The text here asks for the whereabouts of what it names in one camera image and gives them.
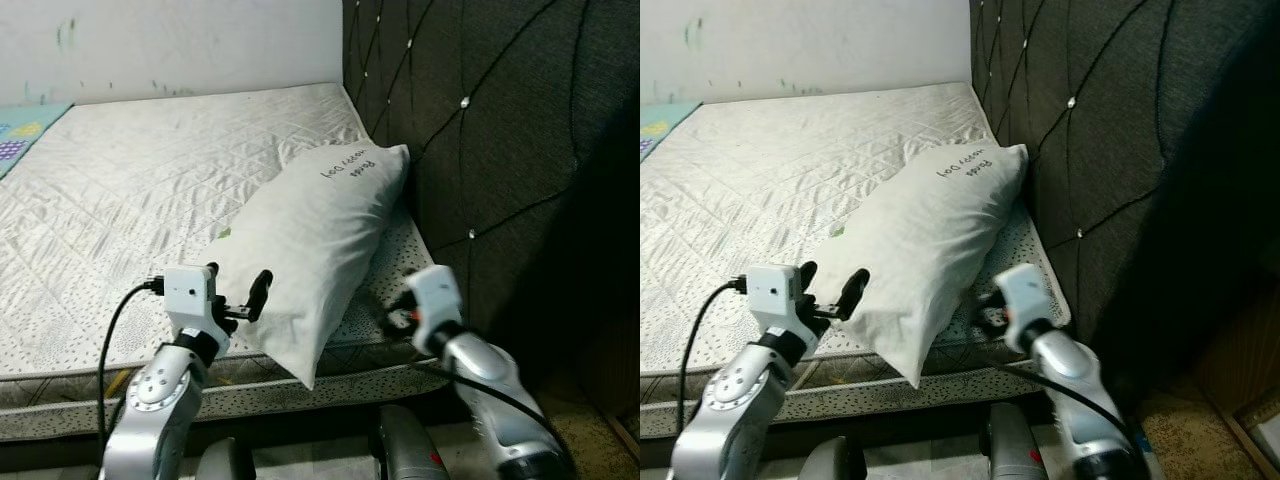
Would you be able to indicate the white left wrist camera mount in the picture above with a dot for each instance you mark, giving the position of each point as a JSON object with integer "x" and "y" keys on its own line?
{"x": 772, "y": 295}
{"x": 190, "y": 295}

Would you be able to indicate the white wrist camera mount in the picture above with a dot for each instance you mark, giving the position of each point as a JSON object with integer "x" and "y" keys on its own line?
{"x": 190, "y": 295}
{"x": 772, "y": 295}
{"x": 1022, "y": 292}
{"x": 435, "y": 295}

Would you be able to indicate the quilted beige mattress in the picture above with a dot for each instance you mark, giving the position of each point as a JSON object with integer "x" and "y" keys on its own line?
{"x": 780, "y": 170}
{"x": 150, "y": 170}

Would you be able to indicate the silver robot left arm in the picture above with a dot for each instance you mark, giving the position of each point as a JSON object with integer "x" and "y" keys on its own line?
{"x": 155, "y": 410}
{"x": 735, "y": 410}

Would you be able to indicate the dark tufted headboard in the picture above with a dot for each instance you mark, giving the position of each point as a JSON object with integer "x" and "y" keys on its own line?
{"x": 500, "y": 120}
{"x": 1120, "y": 120}

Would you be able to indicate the teal heart-patterned blanket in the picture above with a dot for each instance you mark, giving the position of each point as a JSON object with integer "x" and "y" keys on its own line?
{"x": 660, "y": 125}
{"x": 25, "y": 135}

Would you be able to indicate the brown floor mat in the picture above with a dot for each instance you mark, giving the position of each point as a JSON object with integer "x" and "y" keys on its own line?
{"x": 1190, "y": 440}
{"x": 590, "y": 450}

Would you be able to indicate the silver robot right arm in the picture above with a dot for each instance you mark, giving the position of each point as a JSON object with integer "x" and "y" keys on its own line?
{"x": 1075, "y": 380}
{"x": 490, "y": 380}

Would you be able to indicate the grey robot leg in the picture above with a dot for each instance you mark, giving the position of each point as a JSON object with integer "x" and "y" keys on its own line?
{"x": 225, "y": 462}
{"x": 1015, "y": 450}
{"x": 405, "y": 450}
{"x": 832, "y": 462}

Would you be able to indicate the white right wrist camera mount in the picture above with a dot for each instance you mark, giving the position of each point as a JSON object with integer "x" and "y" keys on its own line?
{"x": 1022, "y": 292}
{"x": 435, "y": 295}

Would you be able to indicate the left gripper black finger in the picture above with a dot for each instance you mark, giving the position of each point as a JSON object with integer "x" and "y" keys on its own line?
{"x": 213, "y": 272}
{"x": 260, "y": 295}
{"x": 853, "y": 294}
{"x": 808, "y": 273}

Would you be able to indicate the cream pillow with tree print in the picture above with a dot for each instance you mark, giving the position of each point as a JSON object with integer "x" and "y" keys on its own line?
{"x": 310, "y": 230}
{"x": 930, "y": 230}

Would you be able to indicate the grey robot right leg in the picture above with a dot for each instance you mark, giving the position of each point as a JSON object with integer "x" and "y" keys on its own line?
{"x": 405, "y": 450}
{"x": 1015, "y": 450}

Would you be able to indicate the grey robot left leg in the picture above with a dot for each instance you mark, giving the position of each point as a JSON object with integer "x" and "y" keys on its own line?
{"x": 832, "y": 462}
{"x": 225, "y": 462}

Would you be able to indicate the dark bed base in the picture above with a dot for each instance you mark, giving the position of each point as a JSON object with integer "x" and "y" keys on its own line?
{"x": 300, "y": 440}
{"x": 900, "y": 435}

